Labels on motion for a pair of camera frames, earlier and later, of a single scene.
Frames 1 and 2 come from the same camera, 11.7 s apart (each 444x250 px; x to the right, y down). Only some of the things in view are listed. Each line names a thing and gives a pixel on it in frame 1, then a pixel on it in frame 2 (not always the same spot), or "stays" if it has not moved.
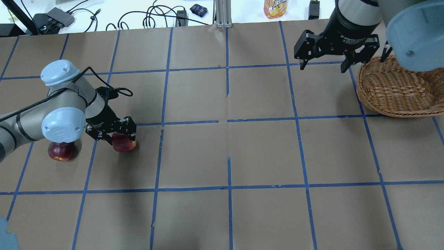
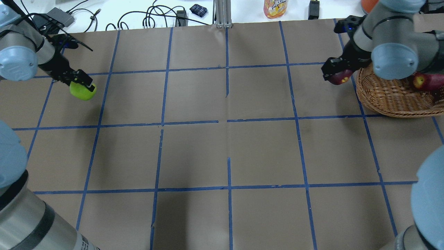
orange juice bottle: x=274 y=9 stays
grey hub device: x=62 y=17 stays
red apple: x=122 y=143 to x=428 y=82
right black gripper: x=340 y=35 to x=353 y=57
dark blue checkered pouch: x=198 y=10 stays
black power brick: x=180 y=22 stays
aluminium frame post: x=222 y=16 stays
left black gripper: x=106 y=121 to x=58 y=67
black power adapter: x=314 y=9 stays
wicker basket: x=390 y=89 stays
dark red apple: x=62 y=151 to x=340 y=77
